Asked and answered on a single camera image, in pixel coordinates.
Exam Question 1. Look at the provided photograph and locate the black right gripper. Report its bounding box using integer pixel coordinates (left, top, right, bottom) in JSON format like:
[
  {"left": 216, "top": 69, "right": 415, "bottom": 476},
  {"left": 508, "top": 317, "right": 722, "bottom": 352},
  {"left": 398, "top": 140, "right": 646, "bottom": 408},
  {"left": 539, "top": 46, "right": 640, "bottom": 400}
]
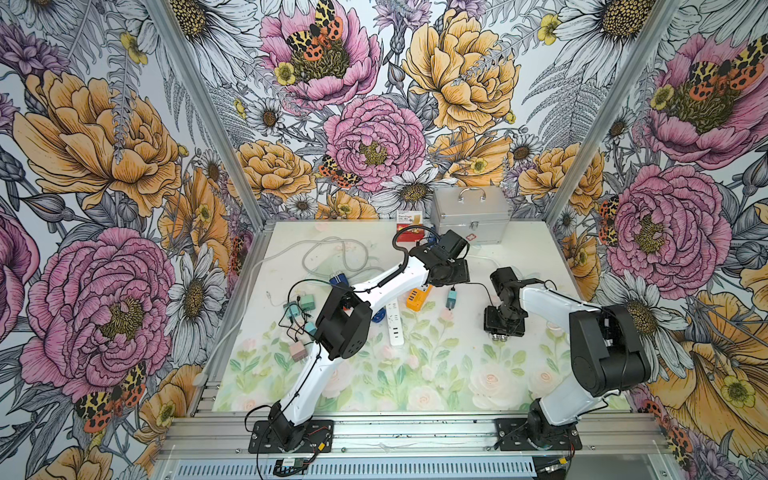
[{"left": 483, "top": 302, "right": 526, "bottom": 339}]

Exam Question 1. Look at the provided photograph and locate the orange power strip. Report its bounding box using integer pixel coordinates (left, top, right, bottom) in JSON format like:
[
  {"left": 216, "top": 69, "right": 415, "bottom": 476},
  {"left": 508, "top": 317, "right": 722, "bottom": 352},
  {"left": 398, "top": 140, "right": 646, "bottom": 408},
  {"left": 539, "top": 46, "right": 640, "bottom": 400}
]
[{"left": 405, "top": 284, "right": 433, "bottom": 312}]

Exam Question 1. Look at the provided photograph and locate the blue device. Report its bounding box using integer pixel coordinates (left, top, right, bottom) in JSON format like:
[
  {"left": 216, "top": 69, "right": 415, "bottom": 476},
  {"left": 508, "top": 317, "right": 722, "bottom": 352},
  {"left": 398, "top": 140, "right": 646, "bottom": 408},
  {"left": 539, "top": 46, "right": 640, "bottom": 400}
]
[
  {"left": 372, "top": 308, "right": 386, "bottom": 323},
  {"left": 329, "top": 273, "right": 349, "bottom": 286}
]

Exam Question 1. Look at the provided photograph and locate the white power strip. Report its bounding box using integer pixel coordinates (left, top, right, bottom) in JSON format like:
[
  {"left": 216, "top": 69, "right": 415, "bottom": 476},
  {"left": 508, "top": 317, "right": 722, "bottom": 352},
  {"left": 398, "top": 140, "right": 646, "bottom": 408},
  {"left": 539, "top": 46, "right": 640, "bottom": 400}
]
[{"left": 385, "top": 299, "right": 405, "bottom": 347}]

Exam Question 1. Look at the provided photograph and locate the pink USB charger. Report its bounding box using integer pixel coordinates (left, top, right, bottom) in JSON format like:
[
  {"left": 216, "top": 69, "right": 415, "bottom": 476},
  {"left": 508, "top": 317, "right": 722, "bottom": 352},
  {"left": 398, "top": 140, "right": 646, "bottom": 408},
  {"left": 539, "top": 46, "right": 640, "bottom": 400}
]
[{"left": 289, "top": 342, "right": 308, "bottom": 362}]

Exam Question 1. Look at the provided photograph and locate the green plug adapter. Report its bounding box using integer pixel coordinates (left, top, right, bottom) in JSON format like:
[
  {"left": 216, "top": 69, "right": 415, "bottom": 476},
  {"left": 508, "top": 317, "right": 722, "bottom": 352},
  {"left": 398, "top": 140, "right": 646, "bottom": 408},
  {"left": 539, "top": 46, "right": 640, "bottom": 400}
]
[{"left": 298, "top": 294, "right": 316, "bottom": 312}]

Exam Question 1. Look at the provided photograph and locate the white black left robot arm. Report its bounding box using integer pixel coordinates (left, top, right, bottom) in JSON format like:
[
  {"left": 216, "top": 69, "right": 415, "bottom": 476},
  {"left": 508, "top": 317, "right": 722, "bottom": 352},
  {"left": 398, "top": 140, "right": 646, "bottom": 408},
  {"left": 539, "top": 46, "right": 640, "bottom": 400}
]
[{"left": 265, "top": 226, "right": 470, "bottom": 452}]

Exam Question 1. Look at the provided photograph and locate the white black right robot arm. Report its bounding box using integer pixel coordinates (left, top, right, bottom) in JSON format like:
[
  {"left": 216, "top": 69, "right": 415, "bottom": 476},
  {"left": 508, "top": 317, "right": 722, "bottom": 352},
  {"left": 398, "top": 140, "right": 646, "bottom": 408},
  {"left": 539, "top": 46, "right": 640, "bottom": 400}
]
[{"left": 483, "top": 267, "right": 652, "bottom": 448}]

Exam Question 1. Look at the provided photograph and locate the teal usb charger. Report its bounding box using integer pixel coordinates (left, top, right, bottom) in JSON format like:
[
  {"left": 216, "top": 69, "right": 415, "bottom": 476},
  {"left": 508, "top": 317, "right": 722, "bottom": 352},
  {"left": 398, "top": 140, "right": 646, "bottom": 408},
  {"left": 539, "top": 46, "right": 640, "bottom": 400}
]
[
  {"left": 284, "top": 302, "right": 303, "bottom": 320},
  {"left": 445, "top": 288, "right": 457, "bottom": 310}
]

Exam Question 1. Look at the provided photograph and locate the silver first aid case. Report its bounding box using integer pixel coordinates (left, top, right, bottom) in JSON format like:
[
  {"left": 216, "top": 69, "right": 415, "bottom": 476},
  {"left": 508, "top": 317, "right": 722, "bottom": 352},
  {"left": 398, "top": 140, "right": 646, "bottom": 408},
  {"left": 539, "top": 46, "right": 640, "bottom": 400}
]
[{"left": 430, "top": 186, "right": 510, "bottom": 245}]

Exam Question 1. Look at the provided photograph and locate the red white bandage box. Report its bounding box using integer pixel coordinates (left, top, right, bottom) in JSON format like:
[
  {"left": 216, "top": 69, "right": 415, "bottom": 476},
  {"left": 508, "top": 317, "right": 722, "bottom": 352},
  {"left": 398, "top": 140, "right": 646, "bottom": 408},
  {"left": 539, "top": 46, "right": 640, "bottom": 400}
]
[{"left": 396, "top": 210, "right": 425, "bottom": 243}]

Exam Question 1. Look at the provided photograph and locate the grey power strip cord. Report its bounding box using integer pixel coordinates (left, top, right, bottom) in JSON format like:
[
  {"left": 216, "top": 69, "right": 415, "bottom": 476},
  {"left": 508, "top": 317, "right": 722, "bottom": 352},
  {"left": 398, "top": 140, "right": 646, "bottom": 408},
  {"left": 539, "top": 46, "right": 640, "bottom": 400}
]
[{"left": 263, "top": 235, "right": 388, "bottom": 283}]

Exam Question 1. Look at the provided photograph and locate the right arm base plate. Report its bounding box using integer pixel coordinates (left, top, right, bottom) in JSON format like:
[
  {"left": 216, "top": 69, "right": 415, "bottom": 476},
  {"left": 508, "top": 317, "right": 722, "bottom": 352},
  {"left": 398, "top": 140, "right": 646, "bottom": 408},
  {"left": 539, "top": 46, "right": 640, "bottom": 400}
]
[{"left": 492, "top": 417, "right": 583, "bottom": 451}]

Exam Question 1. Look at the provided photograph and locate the aluminium front rail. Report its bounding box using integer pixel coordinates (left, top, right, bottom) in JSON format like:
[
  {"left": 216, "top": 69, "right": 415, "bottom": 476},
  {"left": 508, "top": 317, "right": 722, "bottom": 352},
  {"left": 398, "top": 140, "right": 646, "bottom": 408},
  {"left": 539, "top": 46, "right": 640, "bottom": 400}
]
[{"left": 158, "top": 410, "right": 670, "bottom": 460}]

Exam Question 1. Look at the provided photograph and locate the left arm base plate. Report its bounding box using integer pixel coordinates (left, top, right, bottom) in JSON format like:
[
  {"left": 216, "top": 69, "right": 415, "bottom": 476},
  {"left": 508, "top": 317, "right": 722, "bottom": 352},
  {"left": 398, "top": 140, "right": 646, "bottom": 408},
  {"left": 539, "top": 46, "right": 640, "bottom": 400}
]
[{"left": 248, "top": 419, "right": 335, "bottom": 454}]

